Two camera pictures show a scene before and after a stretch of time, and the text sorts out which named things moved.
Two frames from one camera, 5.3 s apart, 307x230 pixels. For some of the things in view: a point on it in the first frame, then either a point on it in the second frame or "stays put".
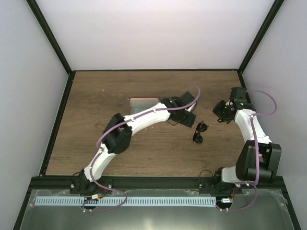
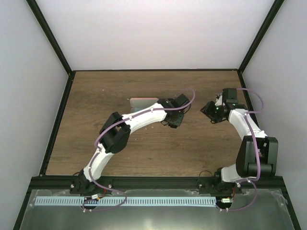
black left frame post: x=37 y=12 stays put
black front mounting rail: x=54 y=183 stays put
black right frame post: x=277 y=5 stays put
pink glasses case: x=137 y=104 stays put
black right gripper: x=217 y=111 to x=207 y=112
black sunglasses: x=197 y=137 to x=165 y=122
